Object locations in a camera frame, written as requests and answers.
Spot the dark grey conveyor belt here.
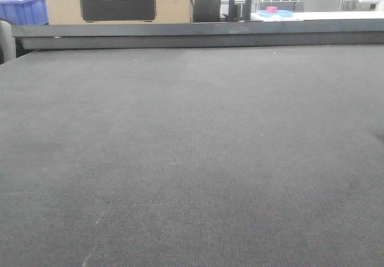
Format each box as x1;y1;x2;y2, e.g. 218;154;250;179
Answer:
1;45;383;266

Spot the large cardboard box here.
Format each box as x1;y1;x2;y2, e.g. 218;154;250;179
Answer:
45;0;194;25

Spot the white background table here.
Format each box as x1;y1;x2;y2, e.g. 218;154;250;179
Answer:
251;10;383;22

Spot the pink tape roll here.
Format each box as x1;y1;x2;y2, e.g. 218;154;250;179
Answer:
266;6;278;13

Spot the blue plastic crate background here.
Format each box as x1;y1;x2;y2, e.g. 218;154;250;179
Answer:
1;0;49;25

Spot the black conveyor side rail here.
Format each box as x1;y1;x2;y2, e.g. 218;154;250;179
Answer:
11;19;383;50

